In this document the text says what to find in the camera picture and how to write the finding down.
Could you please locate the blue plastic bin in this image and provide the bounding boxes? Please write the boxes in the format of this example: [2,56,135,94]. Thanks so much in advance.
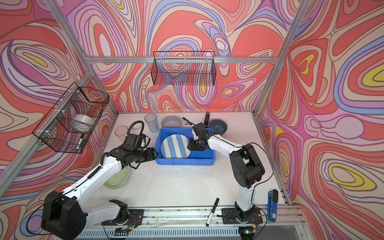
[155,128,216,166]

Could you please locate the black wire basket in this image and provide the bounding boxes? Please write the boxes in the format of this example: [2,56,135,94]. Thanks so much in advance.
[33,83,110,154]
[151,51,217,86]

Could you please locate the grey ceramic bowl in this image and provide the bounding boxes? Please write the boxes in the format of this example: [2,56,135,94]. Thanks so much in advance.
[161,116,182,128]

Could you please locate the black wire basket on left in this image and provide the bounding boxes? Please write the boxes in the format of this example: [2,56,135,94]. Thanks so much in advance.
[33,83,110,154]

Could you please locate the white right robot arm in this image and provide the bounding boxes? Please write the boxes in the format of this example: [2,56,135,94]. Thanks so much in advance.
[188,123,266,212]

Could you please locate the dark teal bowl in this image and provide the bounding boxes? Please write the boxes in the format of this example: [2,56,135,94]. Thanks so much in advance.
[209,119,228,135]

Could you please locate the black flashlight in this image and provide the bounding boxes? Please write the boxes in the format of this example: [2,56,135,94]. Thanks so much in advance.
[204,112,210,128]

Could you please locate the blue handheld device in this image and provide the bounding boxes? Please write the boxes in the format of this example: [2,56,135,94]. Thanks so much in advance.
[267,190,279,223]

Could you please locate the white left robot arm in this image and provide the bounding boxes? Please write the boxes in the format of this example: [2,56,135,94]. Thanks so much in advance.
[41,134,158,240]

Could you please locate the clear tape roll in basket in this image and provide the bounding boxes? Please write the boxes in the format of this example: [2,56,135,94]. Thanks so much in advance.
[70,114,95,134]

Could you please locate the aluminium front rail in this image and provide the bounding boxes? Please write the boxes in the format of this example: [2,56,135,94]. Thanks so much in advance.
[83,203,306,230]

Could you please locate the black marker on front rail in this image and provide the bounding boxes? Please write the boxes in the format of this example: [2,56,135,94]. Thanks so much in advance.
[206,198,220,227]

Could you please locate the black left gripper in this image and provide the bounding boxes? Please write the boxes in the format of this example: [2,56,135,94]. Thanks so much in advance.
[132,146,160,163]

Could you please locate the blue frosted plastic cup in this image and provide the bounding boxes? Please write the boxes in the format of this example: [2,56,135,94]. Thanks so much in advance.
[145,113,159,133]

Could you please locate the black wire basket on back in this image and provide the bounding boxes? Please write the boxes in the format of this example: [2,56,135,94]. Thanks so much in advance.
[151,51,217,86]

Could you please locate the pink translucent plastic cup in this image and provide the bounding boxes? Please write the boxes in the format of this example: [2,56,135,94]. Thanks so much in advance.
[114,126,129,143]

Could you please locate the light green bowl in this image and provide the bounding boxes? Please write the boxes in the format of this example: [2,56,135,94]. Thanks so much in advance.
[104,167,130,189]

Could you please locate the marker in left basket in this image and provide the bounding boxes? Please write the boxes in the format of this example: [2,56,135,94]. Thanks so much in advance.
[76,134,84,151]

